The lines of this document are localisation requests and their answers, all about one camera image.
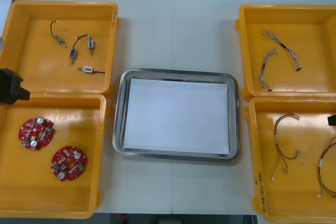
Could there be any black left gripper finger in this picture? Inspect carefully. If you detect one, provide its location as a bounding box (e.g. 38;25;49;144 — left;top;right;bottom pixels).
0;68;24;105
18;87;31;101

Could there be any round red circuit board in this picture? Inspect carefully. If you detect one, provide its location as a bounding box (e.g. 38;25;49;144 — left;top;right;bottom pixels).
50;145;89;182
19;116;56;151

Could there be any red black green-yellow harness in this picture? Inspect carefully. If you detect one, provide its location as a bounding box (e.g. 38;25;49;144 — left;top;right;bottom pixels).
316;136;336;198
271;113;302;182

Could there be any blue label solenoid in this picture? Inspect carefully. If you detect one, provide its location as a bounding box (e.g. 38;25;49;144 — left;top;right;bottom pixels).
68;39;81;65
74;34;95;56

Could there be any brass solenoid with black cable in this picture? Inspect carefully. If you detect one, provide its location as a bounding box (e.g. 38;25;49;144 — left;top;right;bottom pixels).
49;20;66;49

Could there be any blue-white twisted wire harness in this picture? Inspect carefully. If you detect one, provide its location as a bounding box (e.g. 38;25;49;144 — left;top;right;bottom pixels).
261;28;302;72
259;48;278;93

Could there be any yellow-orange plastic bin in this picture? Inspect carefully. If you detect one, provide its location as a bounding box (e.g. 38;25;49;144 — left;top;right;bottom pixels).
0;92;111;220
243;97;336;224
235;4;336;101
0;0;121;99

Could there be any white label solenoid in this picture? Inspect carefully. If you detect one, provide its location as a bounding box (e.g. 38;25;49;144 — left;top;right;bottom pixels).
77;66;106;74

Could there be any white paper sheet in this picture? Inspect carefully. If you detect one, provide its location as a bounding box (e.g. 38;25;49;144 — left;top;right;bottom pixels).
123;77;231;155
0;0;13;38

